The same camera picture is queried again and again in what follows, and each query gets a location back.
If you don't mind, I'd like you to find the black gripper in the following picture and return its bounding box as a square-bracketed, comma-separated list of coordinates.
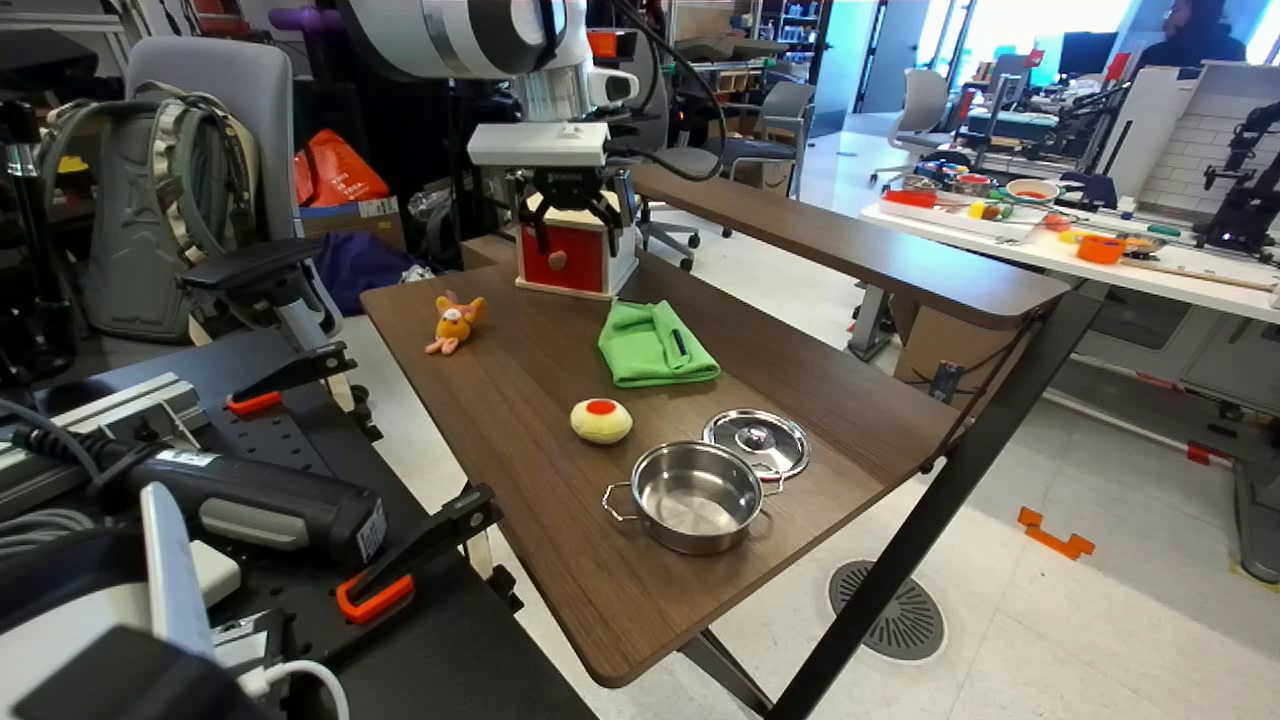
[516, 162, 632, 258]

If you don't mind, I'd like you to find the red drawer with wooden knob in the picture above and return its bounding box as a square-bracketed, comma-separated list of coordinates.
[516, 219, 613, 301]

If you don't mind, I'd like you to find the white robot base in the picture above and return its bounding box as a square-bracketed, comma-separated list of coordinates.
[0, 479, 254, 720]

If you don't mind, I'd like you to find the green folded cloth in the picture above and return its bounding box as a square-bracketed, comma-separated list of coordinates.
[594, 294, 726, 395]

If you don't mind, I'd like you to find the orange plush toy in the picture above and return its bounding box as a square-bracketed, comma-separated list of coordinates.
[419, 291, 488, 361]

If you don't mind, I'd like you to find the grey swivel chair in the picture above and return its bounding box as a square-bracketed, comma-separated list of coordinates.
[620, 33, 734, 270]

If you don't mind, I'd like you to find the yellow round toy red dot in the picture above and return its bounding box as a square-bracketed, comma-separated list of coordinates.
[563, 392, 637, 447]

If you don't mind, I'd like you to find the dark blue bag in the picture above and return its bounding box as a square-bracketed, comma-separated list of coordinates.
[312, 226, 437, 317]

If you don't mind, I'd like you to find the grey mesh chair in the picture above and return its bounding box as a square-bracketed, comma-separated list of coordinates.
[704, 81, 817, 204]

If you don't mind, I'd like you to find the orange bag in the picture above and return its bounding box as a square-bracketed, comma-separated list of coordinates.
[287, 123, 391, 211]

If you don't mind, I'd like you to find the raised brown desk shelf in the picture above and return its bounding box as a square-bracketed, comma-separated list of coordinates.
[624, 158, 1077, 325]

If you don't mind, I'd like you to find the steel pot lid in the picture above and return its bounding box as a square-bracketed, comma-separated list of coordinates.
[695, 402, 817, 485]

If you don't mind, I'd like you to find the grey high-back office chair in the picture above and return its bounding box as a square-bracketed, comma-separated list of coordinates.
[124, 33, 346, 344]

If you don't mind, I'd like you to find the cardboard box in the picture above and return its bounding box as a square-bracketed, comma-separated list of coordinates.
[887, 291, 1035, 402]

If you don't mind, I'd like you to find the black grey handheld device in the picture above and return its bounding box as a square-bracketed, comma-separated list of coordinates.
[124, 442, 391, 562]

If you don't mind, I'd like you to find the grey camouflage backpack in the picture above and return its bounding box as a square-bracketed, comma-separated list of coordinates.
[36, 81, 264, 344]

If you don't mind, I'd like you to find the round floor drain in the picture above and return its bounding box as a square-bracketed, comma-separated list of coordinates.
[823, 555, 948, 662]

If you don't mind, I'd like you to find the orange cup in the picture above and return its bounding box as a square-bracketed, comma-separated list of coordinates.
[1072, 232, 1129, 267]

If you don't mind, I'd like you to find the orange floor marker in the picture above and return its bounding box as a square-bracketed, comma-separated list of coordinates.
[1014, 504, 1096, 562]

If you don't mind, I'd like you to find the white work table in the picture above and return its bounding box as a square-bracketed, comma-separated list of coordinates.
[858, 183, 1280, 331]

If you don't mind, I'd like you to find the white slatted board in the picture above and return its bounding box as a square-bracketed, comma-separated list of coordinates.
[1136, 61, 1280, 225]

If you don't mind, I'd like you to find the seated person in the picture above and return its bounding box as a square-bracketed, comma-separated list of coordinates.
[1133, 0, 1263, 74]

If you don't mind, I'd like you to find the black stand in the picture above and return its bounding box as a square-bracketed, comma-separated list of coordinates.
[1193, 96, 1280, 255]

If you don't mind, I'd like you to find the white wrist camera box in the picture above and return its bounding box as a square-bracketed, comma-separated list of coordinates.
[463, 121, 615, 171]

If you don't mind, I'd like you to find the steel pot with handles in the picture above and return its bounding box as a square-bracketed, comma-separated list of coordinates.
[597, 437, 775, 558]

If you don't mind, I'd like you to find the small black orange-handled clamp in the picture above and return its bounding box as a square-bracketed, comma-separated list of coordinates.
[216, 338, 362, 418]

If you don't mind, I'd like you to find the large black orange-handled clamp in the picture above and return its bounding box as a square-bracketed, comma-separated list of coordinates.
[333, 479, 506, 626]

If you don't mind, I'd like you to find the black desk leg frame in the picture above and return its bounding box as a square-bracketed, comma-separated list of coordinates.
[676, 277, 1114, 720]

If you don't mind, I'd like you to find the aluminium rail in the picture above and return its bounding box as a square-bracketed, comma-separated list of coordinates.
[0, 371, 206, 474]

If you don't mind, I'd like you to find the white cable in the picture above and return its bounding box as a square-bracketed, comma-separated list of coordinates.
[236, 655, 353, 720]

